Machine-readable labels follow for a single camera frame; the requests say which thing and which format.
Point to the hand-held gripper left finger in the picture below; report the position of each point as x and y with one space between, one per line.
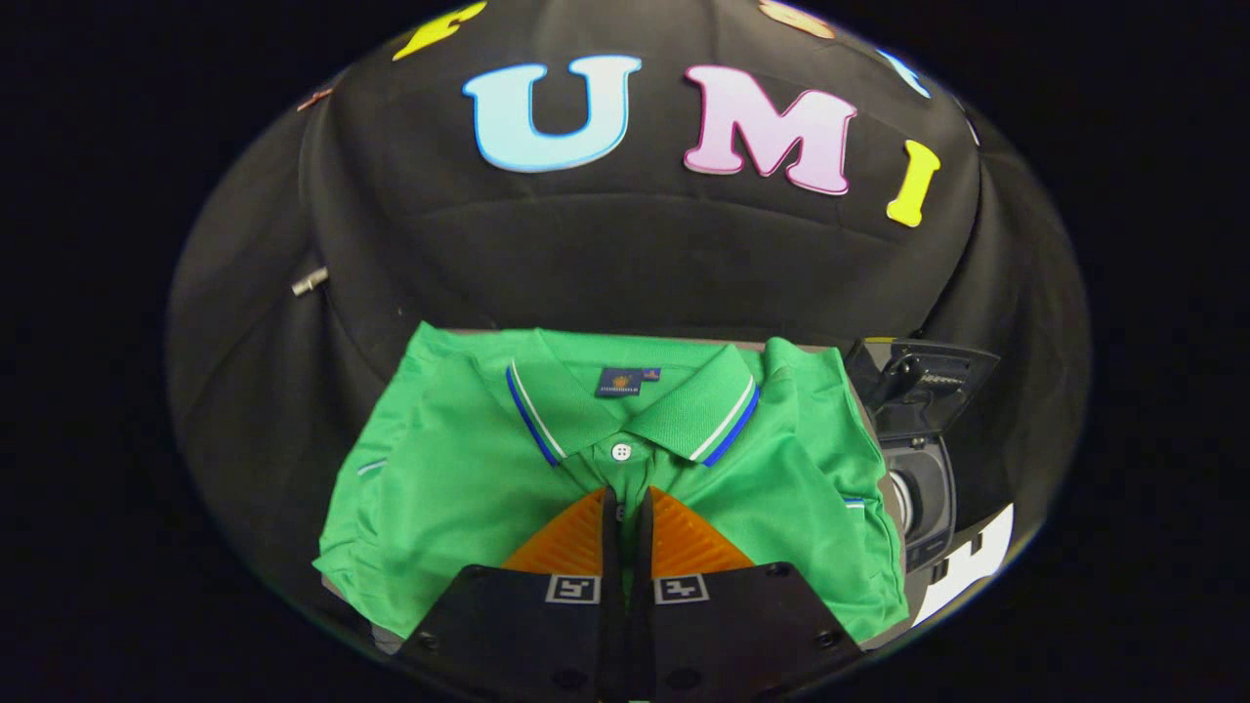
527 635

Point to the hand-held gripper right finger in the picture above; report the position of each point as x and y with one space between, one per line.
723 635

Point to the green polo shirt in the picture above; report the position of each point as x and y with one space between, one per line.
439 488

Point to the silver clip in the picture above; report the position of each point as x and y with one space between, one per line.
310 281

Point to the red clip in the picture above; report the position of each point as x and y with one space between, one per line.
314 98

